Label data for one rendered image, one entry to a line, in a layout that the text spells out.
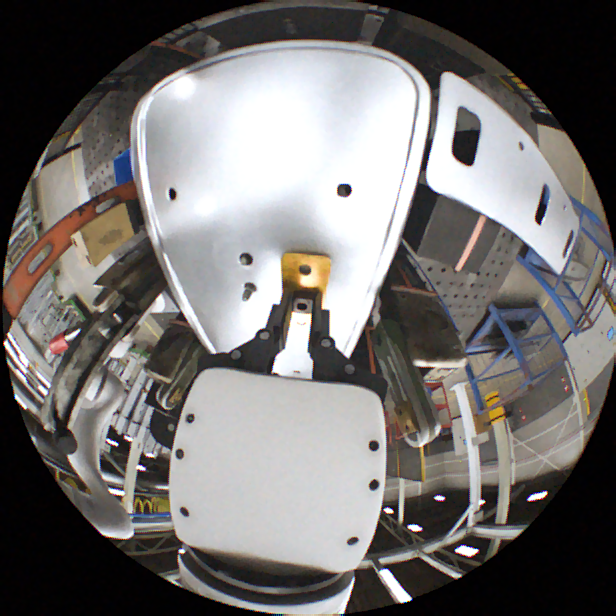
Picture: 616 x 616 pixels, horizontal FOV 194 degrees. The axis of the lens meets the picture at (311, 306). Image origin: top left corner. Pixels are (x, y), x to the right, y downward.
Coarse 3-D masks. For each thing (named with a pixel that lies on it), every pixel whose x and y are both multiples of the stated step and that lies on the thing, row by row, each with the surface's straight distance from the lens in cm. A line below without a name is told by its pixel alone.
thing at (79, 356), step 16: (112, 304) 21; (96, 320) 21; (128, 320) 23; (80, 336) 22; (96, 336) 23; (112, 336) 23; (80, 352) 22; (96, 352) 23; (64, 368) 22; (80, 368) 23; (96, 368) 23; (64, 384) 22; (80, 384) 24; (48, 400) 24; (64, 400) 24; (80, 400) 24; (48, 416) 24; (64, 416) 25; (64, 432) 22; (64, 448) 23
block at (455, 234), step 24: (432, 192) 18; (432, 216) 17; (456, 216) 18; (480, 216) 20; (408, 240) 19; (432, 240) 18; (456, 240) 19; (480, 240) 21; (456, 264) 21; (480, 264) 23
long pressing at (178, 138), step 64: (192, 64) 19; (256, 64) 15; (320, 64) 14; (384, 64) 15; (192, 128) 16; (256, 128) 13; (320, 128) 12; (384, 128) 13; (192, 192) 16; (256, 192) 13; (320, 192) 12; (384, 192) 13; (192, 256) 18; (256, 256) 15; (384, 256) 15; (192, 320) 25; (256, 320) 20
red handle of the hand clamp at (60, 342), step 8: (120, 312) 23; (112, 320) 22; (120, 320) 22; (72, 328) 28; (80, 328) 26; (104, 328) 24; (56, 336) 31; (64, 336) 29; (72, 336) 28; (56, 344) 31; (64, 344) 29; (56, 352) 32
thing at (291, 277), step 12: (288, 264) 14; (300, 264) 13; (312, 264) 13; (324, 264) 13; (288, 276) 14; (300, 276) 14; (312, 276) 14; (324, 276) 14; (288, 288) 15; (300, 288) 15; (312, 288) 15; (324, 288) 14; (300, 300) 14; (312, 300) 14; (324, 300) 15; (300, 312) 15; (300, 324) 18
